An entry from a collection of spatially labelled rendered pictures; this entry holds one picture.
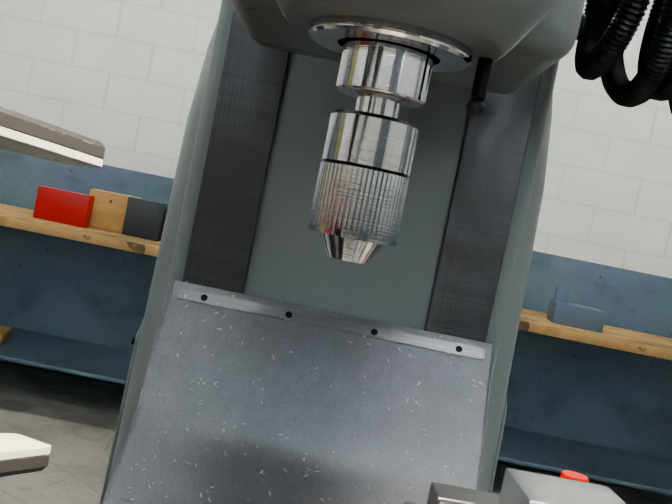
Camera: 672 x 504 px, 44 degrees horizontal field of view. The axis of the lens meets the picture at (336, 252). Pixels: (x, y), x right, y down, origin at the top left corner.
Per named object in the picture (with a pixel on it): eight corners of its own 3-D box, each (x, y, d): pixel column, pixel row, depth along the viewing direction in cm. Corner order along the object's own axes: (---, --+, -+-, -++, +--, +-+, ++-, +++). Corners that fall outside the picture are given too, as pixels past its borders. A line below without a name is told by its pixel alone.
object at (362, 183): (336, 236, 47) (355, 139, 47) (409, 252, 44) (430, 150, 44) (289, 229, 43) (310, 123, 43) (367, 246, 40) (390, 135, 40)
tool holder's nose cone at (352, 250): (336, 255, 46) (340, 233, 46) (389, 268, 44) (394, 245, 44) (302, 252, 43) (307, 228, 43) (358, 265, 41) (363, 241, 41)
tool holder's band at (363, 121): (355, 139, 47) (359, 122, 47) (430, 150, 44) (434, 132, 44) (310, 123, 43) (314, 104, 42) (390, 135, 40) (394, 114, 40)
